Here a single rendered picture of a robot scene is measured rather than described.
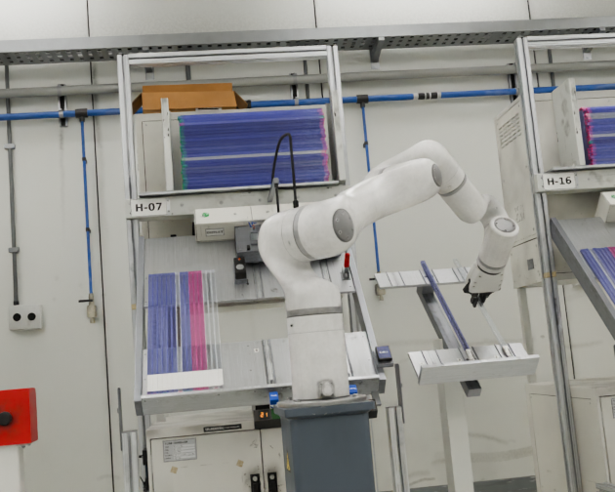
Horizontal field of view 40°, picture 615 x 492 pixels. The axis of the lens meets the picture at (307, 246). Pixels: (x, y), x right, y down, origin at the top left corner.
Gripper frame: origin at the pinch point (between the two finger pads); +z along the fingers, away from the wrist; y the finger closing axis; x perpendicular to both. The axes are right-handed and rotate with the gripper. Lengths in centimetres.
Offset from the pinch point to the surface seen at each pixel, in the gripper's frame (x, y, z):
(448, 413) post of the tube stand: 27.0, 13.6, 18.8
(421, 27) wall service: -215, -50, 36
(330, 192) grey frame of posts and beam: -57, 34, 5
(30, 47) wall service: -223, 146, 50
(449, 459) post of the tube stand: 36.7, 14.2, 28.2
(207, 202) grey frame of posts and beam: -58, 76, 8
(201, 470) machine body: 20, 85, 47
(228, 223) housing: -46, 71, 6
